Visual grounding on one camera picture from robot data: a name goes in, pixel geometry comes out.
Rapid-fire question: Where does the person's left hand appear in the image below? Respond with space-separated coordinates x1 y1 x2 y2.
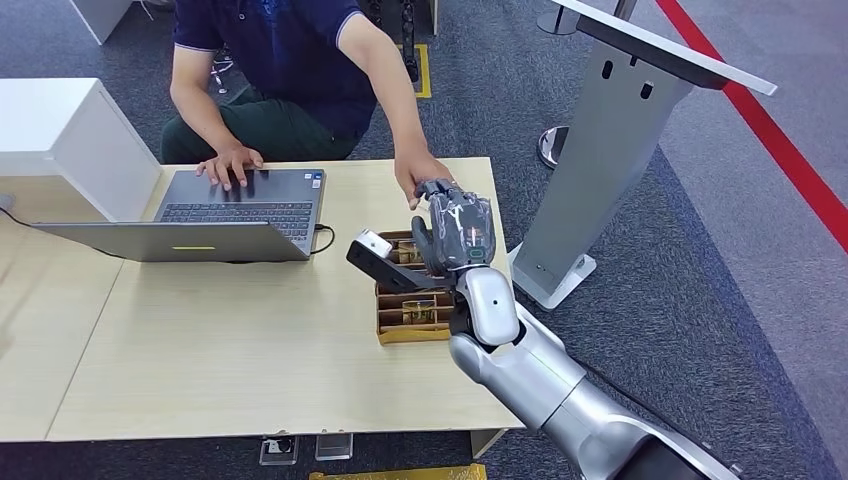
395 150 458 211

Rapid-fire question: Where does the person's right hand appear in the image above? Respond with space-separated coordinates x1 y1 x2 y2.
195 145 264 192

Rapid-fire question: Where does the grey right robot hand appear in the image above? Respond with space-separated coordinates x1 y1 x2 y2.
410 178 497 278

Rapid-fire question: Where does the person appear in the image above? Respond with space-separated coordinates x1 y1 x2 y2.
160 0 458 211

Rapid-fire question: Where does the brown wooden card box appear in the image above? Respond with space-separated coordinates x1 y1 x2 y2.
374 229 460 346

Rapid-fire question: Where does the grey laptop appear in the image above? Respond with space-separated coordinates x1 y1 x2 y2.
31 168 327 264

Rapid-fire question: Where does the office chair base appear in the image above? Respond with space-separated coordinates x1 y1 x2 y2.
209 44 235 95

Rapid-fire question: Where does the yellow floor tape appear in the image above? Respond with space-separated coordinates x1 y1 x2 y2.
396 42 433 100
309 463 488 480

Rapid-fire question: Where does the chrome stanchion base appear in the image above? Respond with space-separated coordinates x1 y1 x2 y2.
537 125 571 171

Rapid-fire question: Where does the grey kiosk stand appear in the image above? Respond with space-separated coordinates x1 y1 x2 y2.
508 0 778 313

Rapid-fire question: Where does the white cabinet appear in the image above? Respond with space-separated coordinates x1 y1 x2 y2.
0 78 164 224

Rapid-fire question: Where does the white furniture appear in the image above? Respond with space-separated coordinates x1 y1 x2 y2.
68 0 135 46

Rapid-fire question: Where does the white desk leg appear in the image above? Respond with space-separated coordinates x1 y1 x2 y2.
469 428 509 460

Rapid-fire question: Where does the floor socket box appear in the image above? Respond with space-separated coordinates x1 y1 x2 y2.
314 432 355 463
258 435 300 468

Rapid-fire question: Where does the red floor tape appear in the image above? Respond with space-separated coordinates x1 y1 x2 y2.
655 0 848 256

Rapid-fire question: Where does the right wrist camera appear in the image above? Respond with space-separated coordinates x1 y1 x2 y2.
345 229 458 295

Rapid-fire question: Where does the black laptop cable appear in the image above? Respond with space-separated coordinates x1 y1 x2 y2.
309 223 337 257

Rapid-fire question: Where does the black cable chain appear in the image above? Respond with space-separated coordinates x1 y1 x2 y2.
367 0 421 84

